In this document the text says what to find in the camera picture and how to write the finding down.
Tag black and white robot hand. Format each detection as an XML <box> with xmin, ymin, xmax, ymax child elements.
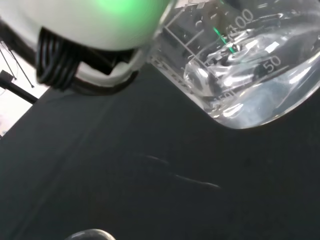
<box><xmin>0</xmin><ymin>0</ymin><xmax>177</xmax><ymax>98</ymax></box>

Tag thin black tripod legs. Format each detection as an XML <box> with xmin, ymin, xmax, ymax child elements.
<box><xmin>0</xmin><ymin>41</ymin><xmax>35</xmax><ymax>89</ymax></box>

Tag black stand bar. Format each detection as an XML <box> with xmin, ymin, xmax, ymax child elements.
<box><xmin>0</xmin><ymin>69</ymin><xmax>39</xmax><ymax>105</ymax></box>

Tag black bench cloth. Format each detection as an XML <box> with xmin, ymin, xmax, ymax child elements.
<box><xmin>0</xmin><ymin>58</ymin><xmax>320</xmax><ymax>240</ymax></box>

